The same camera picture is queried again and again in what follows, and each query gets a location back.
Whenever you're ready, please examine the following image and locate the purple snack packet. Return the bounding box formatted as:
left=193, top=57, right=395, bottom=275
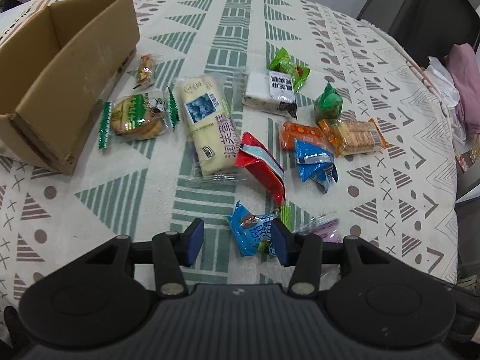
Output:
left=295, top=215, right=342, bottom=243

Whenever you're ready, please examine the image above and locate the blue candy snack packet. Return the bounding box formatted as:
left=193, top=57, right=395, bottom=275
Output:
left=225, top=202, right=277, bottom=257

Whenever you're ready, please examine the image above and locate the blue foil snack packet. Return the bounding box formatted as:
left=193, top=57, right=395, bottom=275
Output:
left=295, top=139, right=338, bottom=194

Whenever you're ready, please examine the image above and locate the red snack packet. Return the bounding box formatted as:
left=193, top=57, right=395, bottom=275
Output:
left=235, top=132, right=286, bottom=206

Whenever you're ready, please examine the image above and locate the orange snack packet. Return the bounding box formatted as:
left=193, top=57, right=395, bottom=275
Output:
left=279, top=121, right=327, bottom=150

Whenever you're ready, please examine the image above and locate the orange cracker packet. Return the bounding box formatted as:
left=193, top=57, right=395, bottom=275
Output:
left=317, top=118, right=388, bottom=157

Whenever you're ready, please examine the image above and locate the green round biscuit packet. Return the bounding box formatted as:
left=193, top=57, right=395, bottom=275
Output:
left=97, top=87, right=180, bottom=150

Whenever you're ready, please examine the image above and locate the long cream bread packet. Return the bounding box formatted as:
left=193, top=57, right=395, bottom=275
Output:
left=174, top=73, right=240, bottom=177

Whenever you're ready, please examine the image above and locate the dark green snack packet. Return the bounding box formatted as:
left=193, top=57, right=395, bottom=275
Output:
left=314, top=82, right=343, bottom=123

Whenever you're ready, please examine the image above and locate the patterned white bed cover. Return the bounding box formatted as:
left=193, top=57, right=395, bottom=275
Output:
left=1, top=0, right=458, bottom=306

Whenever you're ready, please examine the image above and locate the black white cake packet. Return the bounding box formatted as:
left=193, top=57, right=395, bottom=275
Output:
left=242, top=70, right=297, bottom=119

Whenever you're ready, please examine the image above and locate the small yellow candy packet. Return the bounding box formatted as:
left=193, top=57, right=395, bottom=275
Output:
left=133, top=54, right=156, bottom=89

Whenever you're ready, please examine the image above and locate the light green snack packet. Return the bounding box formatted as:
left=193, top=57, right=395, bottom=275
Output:
left=268, top=48, right=310, bottom=93

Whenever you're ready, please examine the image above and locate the white crumpled cloth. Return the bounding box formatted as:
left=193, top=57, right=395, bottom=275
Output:
left=425, top=57, right=467, bottom=144

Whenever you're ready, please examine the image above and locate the brown cardboard box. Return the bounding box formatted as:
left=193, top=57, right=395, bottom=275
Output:
left=1, top=0, right=140, bottom=175

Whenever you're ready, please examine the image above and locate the pink pillow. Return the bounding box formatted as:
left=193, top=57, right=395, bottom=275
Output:
left=447, top=43, right=480, bottom=138

